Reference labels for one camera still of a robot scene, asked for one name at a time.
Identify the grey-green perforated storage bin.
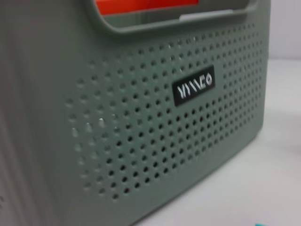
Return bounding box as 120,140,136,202
0,0,271,226

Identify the red bin handle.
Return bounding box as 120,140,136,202
95,0,199,16

